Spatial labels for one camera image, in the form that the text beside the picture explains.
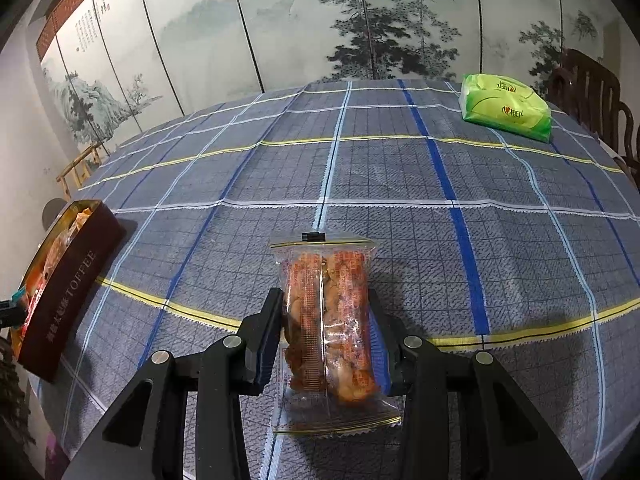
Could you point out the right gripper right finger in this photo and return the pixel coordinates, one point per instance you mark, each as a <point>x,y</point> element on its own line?
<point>463,413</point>

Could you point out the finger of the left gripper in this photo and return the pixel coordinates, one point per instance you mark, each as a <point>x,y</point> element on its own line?
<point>12,314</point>

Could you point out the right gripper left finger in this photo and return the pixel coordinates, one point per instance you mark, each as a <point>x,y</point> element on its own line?
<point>141,435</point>

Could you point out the clear bag fried snacks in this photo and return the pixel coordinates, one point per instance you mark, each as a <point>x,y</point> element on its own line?
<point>56,252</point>

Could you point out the clear bag orange snacks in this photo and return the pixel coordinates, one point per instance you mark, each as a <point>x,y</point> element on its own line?
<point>333,380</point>

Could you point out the orange yellow snack packet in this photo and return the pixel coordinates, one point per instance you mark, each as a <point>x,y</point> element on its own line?
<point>80,220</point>

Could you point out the gold toffee tin box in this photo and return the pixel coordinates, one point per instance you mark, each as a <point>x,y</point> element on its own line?
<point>53,306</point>

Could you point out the round stone millstone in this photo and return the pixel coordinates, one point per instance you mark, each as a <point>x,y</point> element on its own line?
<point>51,210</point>

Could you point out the blue plaid tablecloth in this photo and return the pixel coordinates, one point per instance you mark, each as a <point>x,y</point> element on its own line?
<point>482,237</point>

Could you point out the painted landscape folding screen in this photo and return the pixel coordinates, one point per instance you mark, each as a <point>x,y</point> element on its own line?
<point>114,68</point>

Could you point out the green tissue pack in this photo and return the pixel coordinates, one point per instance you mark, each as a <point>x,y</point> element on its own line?
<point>504,103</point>

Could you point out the dark wooden armchair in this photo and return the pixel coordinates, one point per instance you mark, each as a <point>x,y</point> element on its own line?
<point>590,93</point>

